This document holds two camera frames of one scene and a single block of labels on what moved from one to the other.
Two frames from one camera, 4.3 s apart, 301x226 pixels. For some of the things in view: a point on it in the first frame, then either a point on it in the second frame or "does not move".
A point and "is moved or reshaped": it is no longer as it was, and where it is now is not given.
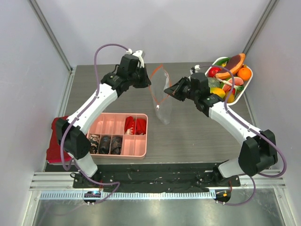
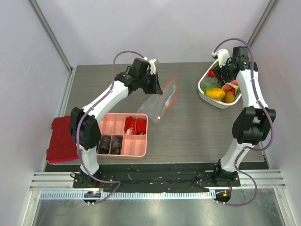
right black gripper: x=179 y=89 → x=222 y=71
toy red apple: x=213 y=70 does not move
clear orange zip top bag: x=160 y=81 is moved or reshaped
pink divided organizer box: x=119 y=136 does not move
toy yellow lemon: x=231 y=97 does not move
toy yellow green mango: x=218 y=92 does not move
